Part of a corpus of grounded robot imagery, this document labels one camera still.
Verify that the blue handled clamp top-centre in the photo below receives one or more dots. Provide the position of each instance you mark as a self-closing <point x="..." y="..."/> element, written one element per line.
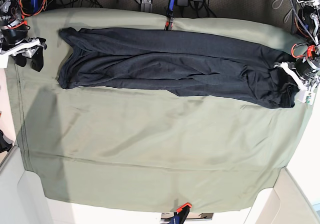
<point x="170" y="15"/>

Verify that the green table cloth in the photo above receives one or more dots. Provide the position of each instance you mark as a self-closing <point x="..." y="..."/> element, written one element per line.
<point x="142" y="150"/>

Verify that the black object left edge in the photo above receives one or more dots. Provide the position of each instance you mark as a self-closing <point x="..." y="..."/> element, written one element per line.
<point x="4" y="145"/>

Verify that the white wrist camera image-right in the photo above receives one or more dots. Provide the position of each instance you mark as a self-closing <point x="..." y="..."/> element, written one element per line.
<point x="306" y="96"/>

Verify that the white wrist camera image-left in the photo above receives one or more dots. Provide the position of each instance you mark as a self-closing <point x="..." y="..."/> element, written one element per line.
<point x="3" y="61"/>

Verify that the metal table bracket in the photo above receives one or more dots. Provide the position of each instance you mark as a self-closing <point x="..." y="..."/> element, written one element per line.
<point x="146" y="6"/>

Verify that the orange blue clamp bottom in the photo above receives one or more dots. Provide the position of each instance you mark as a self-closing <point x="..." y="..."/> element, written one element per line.
<point x="181" y="214"/>

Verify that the dark navy long-sleeve T-shirt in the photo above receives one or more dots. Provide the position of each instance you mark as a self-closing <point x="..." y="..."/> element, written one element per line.
<point x="183" y="63"/>

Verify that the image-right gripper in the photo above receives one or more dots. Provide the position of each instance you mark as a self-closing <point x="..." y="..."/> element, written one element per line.
<point x="305" y="73"/>

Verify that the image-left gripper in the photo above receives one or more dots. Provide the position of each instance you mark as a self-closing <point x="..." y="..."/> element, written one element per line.
<point x="16" y="41"/>

